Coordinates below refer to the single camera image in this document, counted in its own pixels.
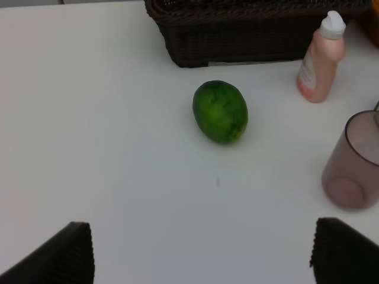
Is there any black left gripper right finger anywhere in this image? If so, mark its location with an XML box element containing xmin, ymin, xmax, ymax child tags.
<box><xmin>310</xmin><ymin>217</ymin><xmax>378</xmax><ymax>284</ymax></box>

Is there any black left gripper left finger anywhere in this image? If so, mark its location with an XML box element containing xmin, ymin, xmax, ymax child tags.
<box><xmin>1</xmin><ymin>222</ymin><xmax>95</xmax><ymax>284</ymax></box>

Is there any translucent purple plastic cup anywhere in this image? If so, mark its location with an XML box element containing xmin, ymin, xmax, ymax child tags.
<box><xmin>322</xmin><ymin>111</ymin><xmax>378</xmax><ymax>210</ymax></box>

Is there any pink bottle white cap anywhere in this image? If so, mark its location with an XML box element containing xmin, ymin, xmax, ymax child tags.
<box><xmin>296</xmin><ymin>11</ymin><xmax>346</xmax><ymax>103</ymax></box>

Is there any green lime fruit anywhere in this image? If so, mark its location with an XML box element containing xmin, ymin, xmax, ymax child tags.
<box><xmin>192</xmin><ymin>80</ymin><xmax>248</xmax><ymax>144</ymax></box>

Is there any orange wicker basket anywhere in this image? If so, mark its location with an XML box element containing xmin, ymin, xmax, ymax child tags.
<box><xmin>357</xmin><ymin>0</ymin><xmax>378</xmax><ymax>47</ymax></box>

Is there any dark brown wicker basket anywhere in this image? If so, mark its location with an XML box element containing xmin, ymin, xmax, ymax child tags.
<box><xmin>144</xmin><ymin>1</ymin><xmax>371</xmax><ymax>68</ymax></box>

